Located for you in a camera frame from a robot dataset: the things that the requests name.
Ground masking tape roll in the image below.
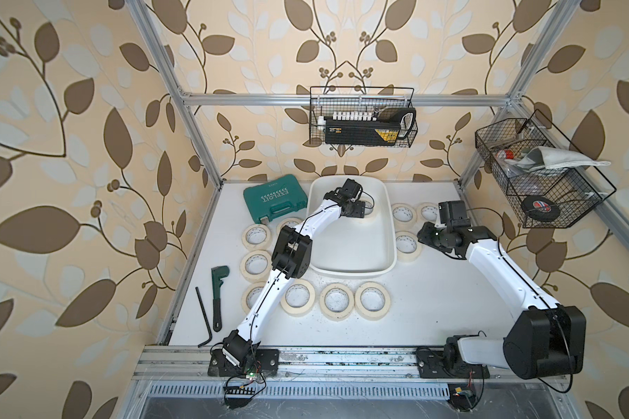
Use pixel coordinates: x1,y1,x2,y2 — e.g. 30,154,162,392
241,223,273,251
417,203,440,225
391,203,418,230
240,282,266,314
239,250,272,283
281,279,316,317
395,231,422,263
319,283,355,321
276,218,303,235
361,200,377,223
355,281,391,321

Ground white plastic storage tray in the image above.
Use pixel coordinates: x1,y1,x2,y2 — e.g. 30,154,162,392
307,175,398,279

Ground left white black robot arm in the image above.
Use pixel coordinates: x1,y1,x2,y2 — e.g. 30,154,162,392
222,178,365,371

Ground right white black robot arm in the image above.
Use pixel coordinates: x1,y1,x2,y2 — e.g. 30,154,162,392
418,201,586,380

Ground black yellow box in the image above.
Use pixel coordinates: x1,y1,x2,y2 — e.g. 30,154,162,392
318,108,418,147

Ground black tape roll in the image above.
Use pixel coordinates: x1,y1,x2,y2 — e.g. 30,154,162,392
521,196,561,223

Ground green tool case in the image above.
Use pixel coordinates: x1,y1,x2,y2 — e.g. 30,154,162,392
243,175,308,223

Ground white cloth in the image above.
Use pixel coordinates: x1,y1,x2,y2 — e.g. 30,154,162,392
515,147,611,172

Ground black hex key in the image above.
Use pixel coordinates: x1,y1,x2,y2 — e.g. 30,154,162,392
194,286,213,348

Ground black wire basket back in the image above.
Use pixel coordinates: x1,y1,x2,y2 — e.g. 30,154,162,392
306,85,419,148

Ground black wire basket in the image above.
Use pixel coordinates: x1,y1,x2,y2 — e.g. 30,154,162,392
475,110,617,229
306,85,419,148

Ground black wire basket right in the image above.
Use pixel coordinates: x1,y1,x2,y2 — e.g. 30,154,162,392
475,110,617,229

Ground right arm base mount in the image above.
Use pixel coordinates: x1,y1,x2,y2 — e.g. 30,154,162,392
415,345,490,380

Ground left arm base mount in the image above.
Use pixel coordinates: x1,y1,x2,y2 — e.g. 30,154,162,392
207,348,280,378

